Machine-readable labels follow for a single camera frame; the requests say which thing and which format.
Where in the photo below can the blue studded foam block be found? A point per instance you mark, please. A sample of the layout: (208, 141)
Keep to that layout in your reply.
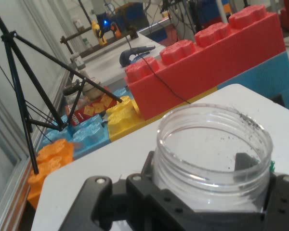
(86, 134)

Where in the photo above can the black foam block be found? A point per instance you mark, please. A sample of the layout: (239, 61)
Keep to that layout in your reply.
(279, 99)

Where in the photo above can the beige round container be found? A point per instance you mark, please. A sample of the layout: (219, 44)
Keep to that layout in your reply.
(92, 90)

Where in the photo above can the orange foam block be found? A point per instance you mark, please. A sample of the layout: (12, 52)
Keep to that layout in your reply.
(50, 156)

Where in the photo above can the dark blue handheld tool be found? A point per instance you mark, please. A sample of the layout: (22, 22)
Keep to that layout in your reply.
(127, 57)

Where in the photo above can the aluminium rail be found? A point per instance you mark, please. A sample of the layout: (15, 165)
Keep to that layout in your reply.
(12, 192)

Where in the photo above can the black background gripper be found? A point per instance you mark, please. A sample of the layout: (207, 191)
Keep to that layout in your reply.
(105, 21)

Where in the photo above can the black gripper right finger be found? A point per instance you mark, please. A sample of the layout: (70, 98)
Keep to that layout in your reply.
(283, 204)

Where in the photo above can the red cracker box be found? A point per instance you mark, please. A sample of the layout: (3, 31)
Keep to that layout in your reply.
(82, 116)

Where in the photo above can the rusty metal stand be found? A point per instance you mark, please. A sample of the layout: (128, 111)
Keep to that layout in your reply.
(74, 35)

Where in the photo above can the black tripod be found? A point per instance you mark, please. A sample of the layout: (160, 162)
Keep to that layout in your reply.
(17, 96)

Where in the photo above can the large blue foam block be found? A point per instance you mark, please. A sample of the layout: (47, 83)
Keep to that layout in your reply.
(260, 77)

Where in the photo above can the clear plastic jar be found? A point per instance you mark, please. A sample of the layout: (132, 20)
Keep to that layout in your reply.
(163, 144)

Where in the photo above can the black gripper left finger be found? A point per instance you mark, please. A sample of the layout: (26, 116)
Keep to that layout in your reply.
(115, 211)

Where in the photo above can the spice bottle green cap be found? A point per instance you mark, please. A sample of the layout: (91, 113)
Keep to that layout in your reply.
(272, 166)

